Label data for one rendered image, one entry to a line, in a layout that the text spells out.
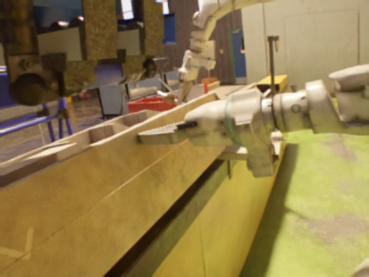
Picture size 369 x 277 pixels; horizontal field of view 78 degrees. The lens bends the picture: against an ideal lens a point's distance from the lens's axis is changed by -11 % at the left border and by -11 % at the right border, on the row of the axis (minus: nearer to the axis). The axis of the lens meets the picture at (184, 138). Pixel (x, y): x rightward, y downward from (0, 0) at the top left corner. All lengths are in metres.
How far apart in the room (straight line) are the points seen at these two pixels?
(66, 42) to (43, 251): 0.26
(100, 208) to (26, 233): 0.12
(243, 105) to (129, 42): 0.18
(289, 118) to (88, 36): 0.26
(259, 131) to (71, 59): 0.25
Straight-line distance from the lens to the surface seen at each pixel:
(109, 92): 5.96
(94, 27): 0.27
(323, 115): 0.35
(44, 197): 0.37
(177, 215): 0.62
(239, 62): 10.20
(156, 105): 1.55
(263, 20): 6.40
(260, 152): 0.38
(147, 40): 0.34
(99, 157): 0.43
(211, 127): 0.37
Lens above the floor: 1.12
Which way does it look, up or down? 17 degrees down
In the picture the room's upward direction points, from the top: 7 degrees counter-clockwise
